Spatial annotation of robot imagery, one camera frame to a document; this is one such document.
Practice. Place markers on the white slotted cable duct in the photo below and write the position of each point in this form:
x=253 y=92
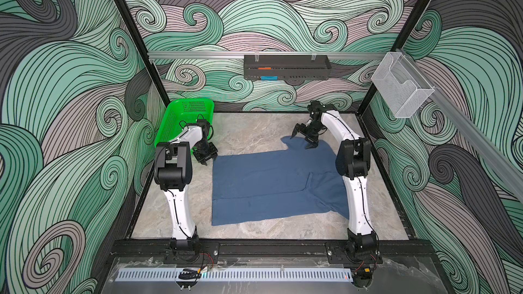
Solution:
x=281 y=274

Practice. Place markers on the black wall tray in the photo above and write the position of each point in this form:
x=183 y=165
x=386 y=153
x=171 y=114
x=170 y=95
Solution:
x=288 y=68

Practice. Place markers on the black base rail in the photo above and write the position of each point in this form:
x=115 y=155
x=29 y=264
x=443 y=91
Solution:
x=215 y=251

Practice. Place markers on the clear acrylic wall holder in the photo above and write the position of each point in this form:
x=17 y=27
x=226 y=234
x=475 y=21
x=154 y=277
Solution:
x=402 y=84

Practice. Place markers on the aluminium rail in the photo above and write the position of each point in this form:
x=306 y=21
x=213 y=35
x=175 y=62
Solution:
x=450 y=96
x=206 y=54

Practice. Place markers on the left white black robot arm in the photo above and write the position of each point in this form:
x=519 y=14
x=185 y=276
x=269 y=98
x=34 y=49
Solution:
x=173 y=171

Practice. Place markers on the aluminium right rail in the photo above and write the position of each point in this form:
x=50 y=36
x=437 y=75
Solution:
x=450 y=96

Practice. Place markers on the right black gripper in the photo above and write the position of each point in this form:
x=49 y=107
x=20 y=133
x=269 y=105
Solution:
x=314 y=141

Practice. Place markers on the aluminium back rail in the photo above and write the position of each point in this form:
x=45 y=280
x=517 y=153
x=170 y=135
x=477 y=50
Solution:
x=206 y=54

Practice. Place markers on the green plastic basket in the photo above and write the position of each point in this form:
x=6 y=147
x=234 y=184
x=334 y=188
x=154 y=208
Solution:
x=181 y=112

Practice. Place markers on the blue t-shirt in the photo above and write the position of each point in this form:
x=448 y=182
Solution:
x=277 y=184

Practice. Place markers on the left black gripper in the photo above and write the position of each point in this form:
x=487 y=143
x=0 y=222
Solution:
x=202 y=160

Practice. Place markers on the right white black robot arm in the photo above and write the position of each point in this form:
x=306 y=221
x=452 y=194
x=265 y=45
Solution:
x=353 y=164

